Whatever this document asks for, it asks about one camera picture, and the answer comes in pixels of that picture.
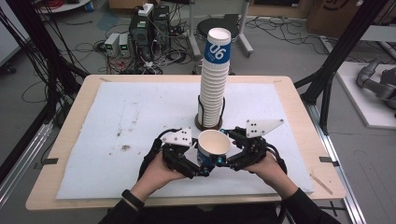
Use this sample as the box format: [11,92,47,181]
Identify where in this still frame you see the white power adapter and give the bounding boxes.
[137,3,155,18]

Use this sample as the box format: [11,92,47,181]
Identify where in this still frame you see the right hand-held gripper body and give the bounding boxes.
[232,119,285,172]

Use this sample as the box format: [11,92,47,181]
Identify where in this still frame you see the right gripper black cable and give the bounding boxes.
[264,143,289,175]

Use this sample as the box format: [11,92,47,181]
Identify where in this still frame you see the white foam mat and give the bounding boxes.
[55,81,315,200]

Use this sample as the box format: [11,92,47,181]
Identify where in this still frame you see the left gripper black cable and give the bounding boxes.
[137,128,182,182]

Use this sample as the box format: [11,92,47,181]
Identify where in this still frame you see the black round stool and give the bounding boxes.
[196,13,241,42]

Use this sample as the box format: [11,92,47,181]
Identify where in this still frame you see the black wire cup holder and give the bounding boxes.
[194,94,227,133]

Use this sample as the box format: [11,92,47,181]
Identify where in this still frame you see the person's left hand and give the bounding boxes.
[130,152,189,203]

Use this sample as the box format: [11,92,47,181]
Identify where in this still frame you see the blue banded paper cup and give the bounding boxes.
[196,129,233,168]

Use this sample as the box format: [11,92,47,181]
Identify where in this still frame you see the stack of white paper cups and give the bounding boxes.
[199,27,233,129]

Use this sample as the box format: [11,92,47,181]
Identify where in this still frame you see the black wristband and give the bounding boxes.
[120,189,146,210]

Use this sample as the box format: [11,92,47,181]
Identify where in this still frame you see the person's right hand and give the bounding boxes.
[244,153,299,200]

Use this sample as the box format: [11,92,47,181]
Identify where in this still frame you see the tangle of floor cables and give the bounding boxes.
[73,18,195,76]

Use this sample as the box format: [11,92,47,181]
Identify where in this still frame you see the person's dark clothing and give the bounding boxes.
[136,203,286,224]

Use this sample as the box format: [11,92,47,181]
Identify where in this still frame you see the aluminium rail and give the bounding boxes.
[0,120,54,208]
[307,104,368,224]

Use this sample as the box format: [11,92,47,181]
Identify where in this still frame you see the black computer tower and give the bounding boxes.
[128,5,171,62]

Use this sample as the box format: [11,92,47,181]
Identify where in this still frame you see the white floor board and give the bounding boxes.
[335,61,396,130]

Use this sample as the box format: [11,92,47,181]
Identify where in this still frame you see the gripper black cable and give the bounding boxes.
[137,128,182,182]
[264,143,289,175]

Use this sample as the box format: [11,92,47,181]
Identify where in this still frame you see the cardboard box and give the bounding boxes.
[306,0,389,39]

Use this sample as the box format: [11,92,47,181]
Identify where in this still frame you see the grey bench power supply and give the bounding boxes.
[119,33,132,58]
[104,32,121,58]

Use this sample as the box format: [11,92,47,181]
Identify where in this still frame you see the black tape piece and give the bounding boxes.
[318,156,341,168]
[33,157,60,171]

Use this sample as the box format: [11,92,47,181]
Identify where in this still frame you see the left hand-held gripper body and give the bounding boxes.
[160,126,204,180]

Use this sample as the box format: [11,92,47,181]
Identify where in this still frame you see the black floor cables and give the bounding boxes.
[245,15,326,55]

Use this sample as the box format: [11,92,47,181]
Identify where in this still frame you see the round white table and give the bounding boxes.
[36,0,92,14]

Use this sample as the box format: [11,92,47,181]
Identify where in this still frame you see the grey metal stand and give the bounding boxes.
[186,0,255,61]

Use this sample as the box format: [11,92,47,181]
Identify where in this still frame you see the black frame post with cables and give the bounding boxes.
[0,0,92,129]

